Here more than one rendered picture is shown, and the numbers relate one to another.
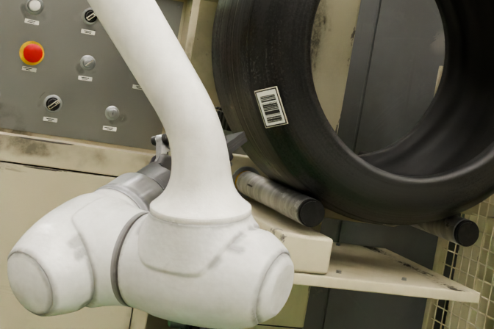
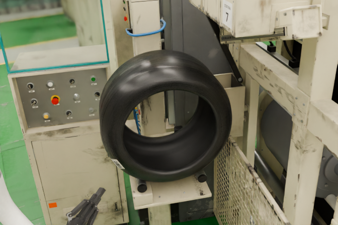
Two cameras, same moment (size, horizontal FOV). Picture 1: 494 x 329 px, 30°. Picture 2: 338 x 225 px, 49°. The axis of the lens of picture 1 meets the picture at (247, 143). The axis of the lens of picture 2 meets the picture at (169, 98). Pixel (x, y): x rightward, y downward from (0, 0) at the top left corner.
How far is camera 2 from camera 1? 1.03 m
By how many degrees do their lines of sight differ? 24
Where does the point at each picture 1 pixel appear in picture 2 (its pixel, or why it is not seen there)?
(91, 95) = (81, 106)
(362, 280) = (166, 201)
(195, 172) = not seen: outside the picture
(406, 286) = (182, 199)
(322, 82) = (154, 106)
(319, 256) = (148, 199)
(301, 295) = not seen: hidden behind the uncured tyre
